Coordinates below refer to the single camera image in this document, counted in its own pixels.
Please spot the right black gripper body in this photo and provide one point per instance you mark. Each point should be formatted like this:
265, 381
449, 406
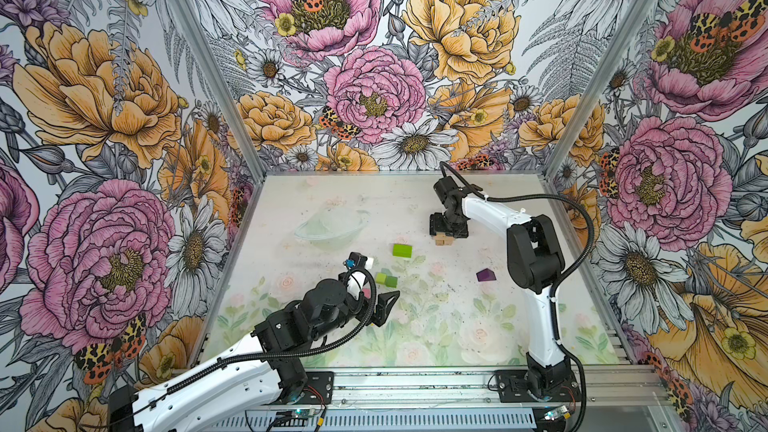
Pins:
454, 224

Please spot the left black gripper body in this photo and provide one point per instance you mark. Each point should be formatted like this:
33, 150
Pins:
366, 304

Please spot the natural wood plank block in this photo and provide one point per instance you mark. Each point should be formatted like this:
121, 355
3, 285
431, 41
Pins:
443, 240

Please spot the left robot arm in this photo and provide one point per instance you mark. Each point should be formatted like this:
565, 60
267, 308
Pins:
262, 368

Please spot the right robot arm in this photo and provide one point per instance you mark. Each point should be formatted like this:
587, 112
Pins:
534, 261

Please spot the large green block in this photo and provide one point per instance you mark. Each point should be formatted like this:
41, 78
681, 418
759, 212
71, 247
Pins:
402, 251

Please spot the purple house-shaped block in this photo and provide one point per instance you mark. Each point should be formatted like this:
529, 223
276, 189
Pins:
486, 275

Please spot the green circuit board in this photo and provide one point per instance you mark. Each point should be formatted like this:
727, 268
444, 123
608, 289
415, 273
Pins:
302, 416

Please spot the small right circuit board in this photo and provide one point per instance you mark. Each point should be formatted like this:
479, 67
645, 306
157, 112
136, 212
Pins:
557, 413

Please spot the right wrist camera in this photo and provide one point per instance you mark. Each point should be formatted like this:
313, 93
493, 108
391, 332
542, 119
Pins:
447, 190

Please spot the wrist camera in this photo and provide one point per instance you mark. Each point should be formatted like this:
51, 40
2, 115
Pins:
358, 261
447, 190

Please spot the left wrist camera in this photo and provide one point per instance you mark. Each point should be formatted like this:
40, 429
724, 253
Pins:
358, 261

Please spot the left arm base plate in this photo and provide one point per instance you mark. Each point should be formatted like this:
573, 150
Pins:
307, 388

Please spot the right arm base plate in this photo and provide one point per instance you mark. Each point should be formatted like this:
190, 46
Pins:
518, 386

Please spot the aluminium front rail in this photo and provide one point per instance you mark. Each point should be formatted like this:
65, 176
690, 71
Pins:
417, 388

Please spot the right aluminium corner post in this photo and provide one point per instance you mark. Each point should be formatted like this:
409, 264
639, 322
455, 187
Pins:
609, 61

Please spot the aluminium corner post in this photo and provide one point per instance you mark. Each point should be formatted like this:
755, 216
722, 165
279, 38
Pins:
184, 13
609, 61

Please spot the left aluminium corner post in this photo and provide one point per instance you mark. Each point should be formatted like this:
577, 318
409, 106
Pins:
184, 13

